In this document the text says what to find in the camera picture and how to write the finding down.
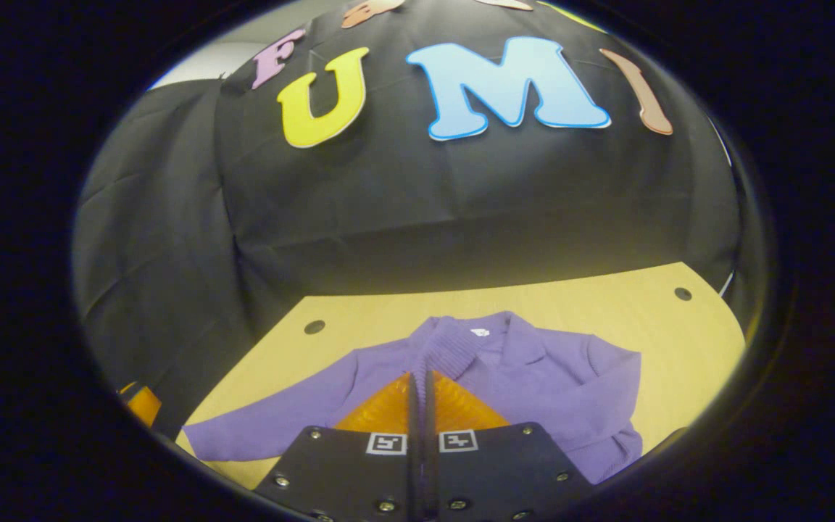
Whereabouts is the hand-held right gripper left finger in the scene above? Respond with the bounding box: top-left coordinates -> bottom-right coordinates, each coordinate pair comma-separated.
254,371 -> 422,522

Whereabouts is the purple knit cardigan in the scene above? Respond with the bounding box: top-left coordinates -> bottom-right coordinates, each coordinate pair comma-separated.
182,312 -> 643,485

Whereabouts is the black backdrop cloth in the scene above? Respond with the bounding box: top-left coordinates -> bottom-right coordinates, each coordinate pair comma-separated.
73,0 -> 744,439

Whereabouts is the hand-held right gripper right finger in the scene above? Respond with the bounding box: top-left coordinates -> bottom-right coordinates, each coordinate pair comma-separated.
423,370 -> 596,522

